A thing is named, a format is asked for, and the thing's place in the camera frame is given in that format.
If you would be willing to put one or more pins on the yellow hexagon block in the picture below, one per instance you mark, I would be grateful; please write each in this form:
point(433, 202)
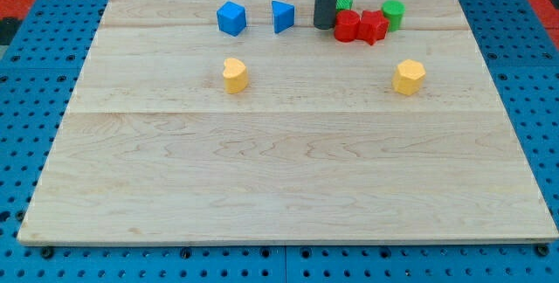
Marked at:
point(408, 77)

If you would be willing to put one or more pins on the yellow heart block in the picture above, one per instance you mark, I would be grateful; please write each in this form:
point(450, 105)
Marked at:
point(235, 76)

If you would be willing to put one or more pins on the green ribbed block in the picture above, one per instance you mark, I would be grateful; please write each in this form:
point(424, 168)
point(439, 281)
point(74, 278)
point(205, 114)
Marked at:
point(344, 5)

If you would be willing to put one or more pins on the red cylinder block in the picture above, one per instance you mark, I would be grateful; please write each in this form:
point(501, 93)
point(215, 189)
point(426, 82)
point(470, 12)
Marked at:
point(347, 24)

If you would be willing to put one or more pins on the blue triangle block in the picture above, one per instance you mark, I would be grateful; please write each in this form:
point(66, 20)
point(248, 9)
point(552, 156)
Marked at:
point(283, 16)

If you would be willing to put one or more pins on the red star block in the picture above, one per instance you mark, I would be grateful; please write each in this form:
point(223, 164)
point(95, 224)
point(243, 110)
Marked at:
point(373, 26)

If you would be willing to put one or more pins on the green cylinder block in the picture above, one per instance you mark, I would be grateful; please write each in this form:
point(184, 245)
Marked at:
point(393, 11)

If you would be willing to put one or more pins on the blue cube block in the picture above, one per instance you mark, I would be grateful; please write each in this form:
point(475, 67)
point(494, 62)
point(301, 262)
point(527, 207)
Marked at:
point(231, 18)

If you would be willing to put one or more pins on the light wooden board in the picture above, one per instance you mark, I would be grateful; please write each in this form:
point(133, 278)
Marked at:
point(318, 149)

